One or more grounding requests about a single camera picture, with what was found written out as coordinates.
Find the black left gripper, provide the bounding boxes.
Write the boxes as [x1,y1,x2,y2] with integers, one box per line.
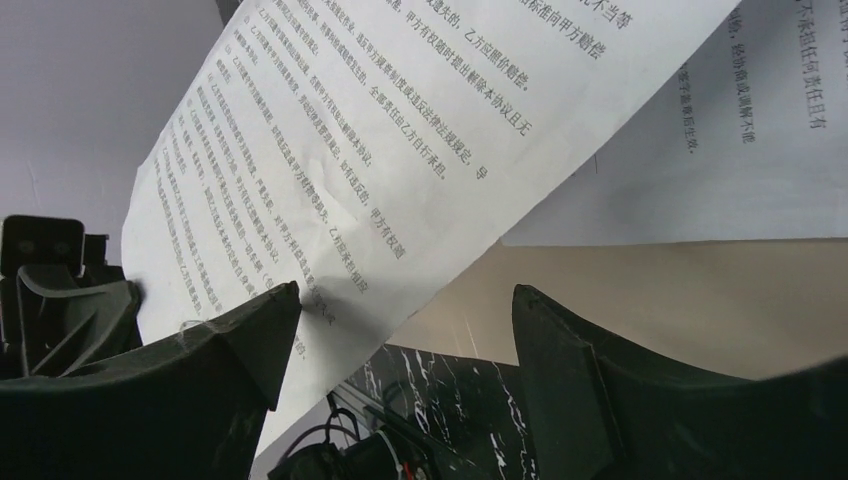
[1,214,142,380]

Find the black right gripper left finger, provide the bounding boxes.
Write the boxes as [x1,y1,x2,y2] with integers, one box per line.
[1,282,301,479]

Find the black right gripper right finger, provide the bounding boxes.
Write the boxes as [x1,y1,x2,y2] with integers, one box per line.
[511,285,847,479]

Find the beige paper folder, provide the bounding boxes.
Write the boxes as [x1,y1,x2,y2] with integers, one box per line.
[391,239,847,379]

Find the printed white paper sheet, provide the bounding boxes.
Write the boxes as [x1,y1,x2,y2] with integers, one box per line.
[121,1,733,448]

